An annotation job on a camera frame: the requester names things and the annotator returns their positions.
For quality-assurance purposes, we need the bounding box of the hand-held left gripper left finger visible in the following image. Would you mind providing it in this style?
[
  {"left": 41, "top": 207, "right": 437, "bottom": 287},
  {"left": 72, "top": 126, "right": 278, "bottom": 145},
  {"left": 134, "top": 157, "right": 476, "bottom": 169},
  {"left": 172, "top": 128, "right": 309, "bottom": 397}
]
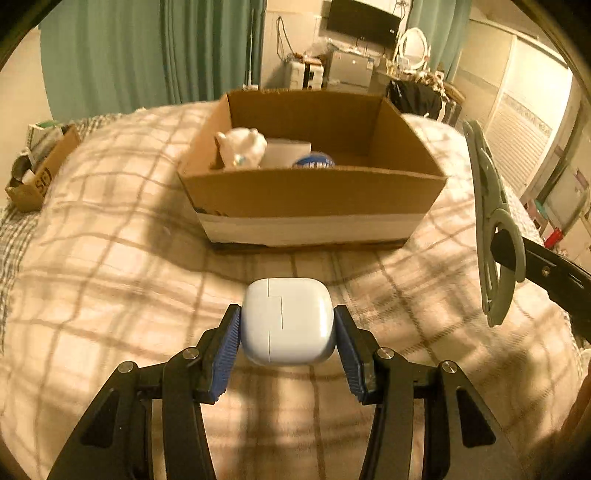
[{"left": 46, "top": 303, "right": 243, "bottom": 480}]

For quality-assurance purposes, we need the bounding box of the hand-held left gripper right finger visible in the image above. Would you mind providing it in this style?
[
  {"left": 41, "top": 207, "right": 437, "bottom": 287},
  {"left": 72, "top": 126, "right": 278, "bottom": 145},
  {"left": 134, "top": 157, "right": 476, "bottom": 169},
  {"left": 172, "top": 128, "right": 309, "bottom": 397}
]
[{"left": 333, "top": 304, "right": 527, "bottom": 480}]

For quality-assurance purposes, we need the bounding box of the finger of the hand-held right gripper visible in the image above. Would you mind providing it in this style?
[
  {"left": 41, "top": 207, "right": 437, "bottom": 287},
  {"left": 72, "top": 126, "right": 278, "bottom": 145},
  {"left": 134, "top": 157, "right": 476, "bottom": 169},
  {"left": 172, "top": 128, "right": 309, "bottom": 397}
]
[{"left": 490, "top": 229, "right": 591, "bottom": 347}]

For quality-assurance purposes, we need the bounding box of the white earbuds case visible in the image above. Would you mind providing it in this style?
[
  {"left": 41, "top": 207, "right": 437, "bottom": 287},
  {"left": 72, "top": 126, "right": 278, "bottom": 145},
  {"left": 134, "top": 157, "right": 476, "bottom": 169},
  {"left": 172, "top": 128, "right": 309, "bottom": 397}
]
[{"left": 242, "top": 275, "right": 337, "bottom": 366}]

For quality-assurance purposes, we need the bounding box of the grey-green plastic tool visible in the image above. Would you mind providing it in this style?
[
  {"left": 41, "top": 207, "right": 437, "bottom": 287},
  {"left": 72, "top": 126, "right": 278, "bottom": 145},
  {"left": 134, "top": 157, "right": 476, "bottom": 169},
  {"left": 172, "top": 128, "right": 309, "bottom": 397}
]
[{"left": 462, "top": 119, "right": 527, "bottom": 328}]

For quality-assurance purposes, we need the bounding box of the large cardboard box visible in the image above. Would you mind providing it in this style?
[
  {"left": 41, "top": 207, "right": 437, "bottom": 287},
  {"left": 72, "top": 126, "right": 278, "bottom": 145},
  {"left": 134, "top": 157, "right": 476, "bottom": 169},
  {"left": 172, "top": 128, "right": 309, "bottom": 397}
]
[{"left": 178, "top": 89, "right": 449, "bottom": 253}]

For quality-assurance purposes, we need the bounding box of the blue tissue packet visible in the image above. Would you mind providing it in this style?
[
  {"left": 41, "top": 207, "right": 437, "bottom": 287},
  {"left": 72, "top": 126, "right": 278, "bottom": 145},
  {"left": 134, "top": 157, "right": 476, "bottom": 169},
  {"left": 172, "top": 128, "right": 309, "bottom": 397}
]
[{"left": 292, "top": 152, "right": 337, "bottom": 168}]

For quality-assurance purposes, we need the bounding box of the brown and white medicine box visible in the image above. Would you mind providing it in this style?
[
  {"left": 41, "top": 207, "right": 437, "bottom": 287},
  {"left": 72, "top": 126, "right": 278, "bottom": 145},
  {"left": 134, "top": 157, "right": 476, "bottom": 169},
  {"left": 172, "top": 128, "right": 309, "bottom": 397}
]
[{"left": 262, "top": 137, "right": 313, "bottom": 168}]

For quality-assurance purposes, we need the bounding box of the person's right forearm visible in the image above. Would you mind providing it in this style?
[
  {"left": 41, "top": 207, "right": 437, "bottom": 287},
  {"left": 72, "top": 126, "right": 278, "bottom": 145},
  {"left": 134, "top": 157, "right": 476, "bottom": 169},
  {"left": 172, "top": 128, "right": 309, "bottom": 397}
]
[{"left": 560, "top": 376, "right": 591, "bottom": 446}]

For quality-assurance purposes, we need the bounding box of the plastic stool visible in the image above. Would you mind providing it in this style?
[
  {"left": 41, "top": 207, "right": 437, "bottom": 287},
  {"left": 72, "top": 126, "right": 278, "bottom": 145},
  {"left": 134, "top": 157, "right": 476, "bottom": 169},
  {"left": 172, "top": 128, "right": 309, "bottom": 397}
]
[{"left": 525, "top": 200, "right": 551, "bottom": 232}]

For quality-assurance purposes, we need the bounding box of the white louvred wardrobe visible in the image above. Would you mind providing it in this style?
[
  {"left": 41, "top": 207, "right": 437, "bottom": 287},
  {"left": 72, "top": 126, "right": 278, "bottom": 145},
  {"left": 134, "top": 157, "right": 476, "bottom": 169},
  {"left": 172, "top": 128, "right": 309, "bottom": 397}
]
[{"left": 455, "top": 18, "right": 574, "bottom": 195}]

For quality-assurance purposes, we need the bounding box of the black jacket on chair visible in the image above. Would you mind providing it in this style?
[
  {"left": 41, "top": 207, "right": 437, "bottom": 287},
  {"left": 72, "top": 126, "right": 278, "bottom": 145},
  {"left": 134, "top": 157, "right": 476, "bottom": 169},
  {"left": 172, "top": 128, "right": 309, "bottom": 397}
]
[{"left": 387, "top": 79, "right": 445, "bottom": 123}]

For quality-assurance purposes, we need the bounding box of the green gingham bed sheet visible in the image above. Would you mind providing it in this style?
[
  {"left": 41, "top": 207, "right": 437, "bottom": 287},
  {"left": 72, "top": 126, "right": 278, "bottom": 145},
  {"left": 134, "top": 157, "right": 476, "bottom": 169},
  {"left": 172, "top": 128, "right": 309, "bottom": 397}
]
[{"left": 0, "top": 115, "right": 100, "bottom": 301}]

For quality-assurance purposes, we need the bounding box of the small cardboard box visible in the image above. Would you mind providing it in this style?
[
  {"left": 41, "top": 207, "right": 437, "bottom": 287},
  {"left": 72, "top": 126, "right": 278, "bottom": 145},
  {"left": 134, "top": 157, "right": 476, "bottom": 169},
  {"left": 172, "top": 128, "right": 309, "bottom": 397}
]
[{"left": 4, "top": 124, "right": 83, "bottom": 213}]

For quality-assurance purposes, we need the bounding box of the narrow green curtain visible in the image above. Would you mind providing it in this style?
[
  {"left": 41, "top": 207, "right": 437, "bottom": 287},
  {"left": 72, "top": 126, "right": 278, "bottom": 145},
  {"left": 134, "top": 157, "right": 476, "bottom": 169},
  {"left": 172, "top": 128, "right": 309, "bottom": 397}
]
[{"left": 406, "top": 0, "right": 472, "bottom": 83}]

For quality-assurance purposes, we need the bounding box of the white oval vanity mirror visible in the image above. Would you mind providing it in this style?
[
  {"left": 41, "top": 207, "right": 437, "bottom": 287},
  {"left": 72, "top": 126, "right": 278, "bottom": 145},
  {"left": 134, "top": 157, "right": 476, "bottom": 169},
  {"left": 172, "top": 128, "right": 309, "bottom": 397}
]
[{"left": 394, "top": 27, "right": 431, "bottom": 75}]

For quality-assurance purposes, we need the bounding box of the green and white carton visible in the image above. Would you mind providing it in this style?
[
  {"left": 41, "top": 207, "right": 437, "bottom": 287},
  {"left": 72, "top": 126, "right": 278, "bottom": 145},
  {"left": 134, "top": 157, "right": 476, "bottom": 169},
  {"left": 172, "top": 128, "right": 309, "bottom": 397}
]
[{"left": 26, "top": 121, "right": 64, "bottom": 158}]

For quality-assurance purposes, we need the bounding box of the white floor appliance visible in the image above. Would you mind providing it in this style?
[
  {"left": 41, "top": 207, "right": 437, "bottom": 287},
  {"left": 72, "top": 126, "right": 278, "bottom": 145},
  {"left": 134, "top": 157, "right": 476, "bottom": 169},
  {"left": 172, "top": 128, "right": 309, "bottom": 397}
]
[{"left": 286, "top": 60, "right": 327, "bottom": 90}]

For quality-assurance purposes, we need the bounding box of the silver mini fridge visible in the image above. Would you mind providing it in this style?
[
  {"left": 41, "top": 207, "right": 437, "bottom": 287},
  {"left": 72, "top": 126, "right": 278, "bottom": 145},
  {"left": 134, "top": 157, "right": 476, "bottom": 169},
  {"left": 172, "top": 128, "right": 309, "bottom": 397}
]
[{"left": 325, "top": 49, "right": 382, "bottom": 91}]

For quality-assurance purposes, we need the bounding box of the white pole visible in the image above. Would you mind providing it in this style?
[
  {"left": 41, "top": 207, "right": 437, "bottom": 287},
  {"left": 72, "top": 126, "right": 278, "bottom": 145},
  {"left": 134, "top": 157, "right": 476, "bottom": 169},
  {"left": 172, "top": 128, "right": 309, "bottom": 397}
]
[{"left": 246, "top": 0, "right": 258, "bottom": 88}]

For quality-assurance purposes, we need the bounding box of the wide green curtain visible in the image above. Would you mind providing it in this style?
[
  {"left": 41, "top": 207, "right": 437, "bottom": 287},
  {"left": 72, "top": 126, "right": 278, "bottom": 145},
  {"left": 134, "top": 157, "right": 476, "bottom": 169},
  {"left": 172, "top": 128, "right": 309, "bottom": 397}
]
[{"left": 39, "top": 0, "right": 269, "bottom": 117}]

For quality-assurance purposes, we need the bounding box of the black wall television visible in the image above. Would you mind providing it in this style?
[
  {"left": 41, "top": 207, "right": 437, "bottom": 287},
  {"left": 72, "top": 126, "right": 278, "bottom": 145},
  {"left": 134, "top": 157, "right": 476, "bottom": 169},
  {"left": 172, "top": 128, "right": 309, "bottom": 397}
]
[{"left": 326, "top": 0, "right": 402, "bottom": 47}]

